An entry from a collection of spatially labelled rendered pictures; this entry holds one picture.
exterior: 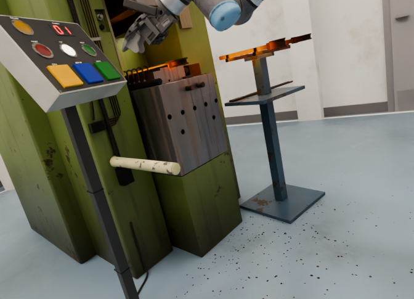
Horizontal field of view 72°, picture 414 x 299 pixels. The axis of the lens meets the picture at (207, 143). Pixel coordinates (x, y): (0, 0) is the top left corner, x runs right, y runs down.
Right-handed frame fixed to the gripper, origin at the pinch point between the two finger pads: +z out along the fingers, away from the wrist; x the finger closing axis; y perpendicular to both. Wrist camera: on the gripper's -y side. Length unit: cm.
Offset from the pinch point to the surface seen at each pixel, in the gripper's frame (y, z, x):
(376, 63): 112, -96, 300
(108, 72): 1.9, 10.3, -0.9
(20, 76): -5.3, 16.9, -26.9
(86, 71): 0.3, 10.3, -10.9
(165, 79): 7.9, 13.0, 41.0
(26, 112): -27, 76, 23
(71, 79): 2.7, 10.3, -19.6
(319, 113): 121, -12, 301
